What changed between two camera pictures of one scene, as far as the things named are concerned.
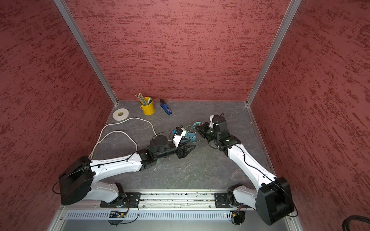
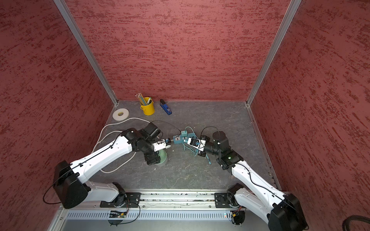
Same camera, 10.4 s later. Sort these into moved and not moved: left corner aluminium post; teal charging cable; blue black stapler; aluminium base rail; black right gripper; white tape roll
Moved: black right gripper; teal charging cable
Not moved: blue black stapler; aluminium base rail; white tape roll; left corner aluminium post
